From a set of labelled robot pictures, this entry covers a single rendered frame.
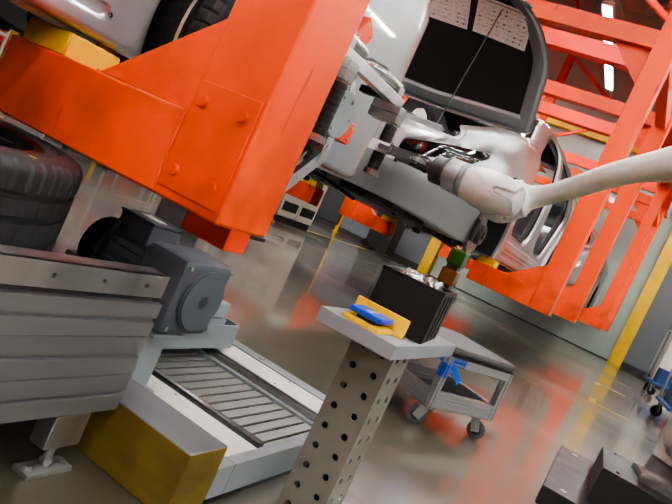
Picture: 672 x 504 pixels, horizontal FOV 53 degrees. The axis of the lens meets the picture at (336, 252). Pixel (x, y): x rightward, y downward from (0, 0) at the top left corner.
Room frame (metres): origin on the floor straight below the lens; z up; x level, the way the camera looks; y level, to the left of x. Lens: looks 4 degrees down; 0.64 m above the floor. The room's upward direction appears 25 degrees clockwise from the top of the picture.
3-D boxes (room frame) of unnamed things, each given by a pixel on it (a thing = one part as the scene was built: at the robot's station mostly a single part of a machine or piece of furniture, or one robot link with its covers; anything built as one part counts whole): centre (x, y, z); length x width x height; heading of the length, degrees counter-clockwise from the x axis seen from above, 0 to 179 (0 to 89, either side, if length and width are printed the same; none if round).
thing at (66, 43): (1.45, 0.70, 0.71); 0.14 x 0.14 x 0.05; 64
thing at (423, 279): (1.44, -0.20, 0.51); 0.20 x 0.14 x 0.13; 163
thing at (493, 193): (1.73, -0.31, 0.83); 0.16 x 0.13 x 0.11; 64
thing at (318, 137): (1.56, 0.15, 0.83); 0.04 x 0.04 x 0.16
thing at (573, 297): (6.87, -2.17, 1.75); 0.68 x 0.16 x 2.45; 64
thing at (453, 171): (1.77, -0.20, 0.83); 0.09 x 0.06 x 0.09; 154
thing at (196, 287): (1.53, 0.41, 0.26); 0.42 x 0.18 x 0.35; 64
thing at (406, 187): (6.59, -0.81, 1.49); 4.95 x 1.86 x 1.59; 154
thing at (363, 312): (1.27, -0.11, 0.47); 0.07 x 0.07 x 0.02; 64
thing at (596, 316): (10.66, -3.99, 1.75); 0.68 x 0.16 x 2.45; 64
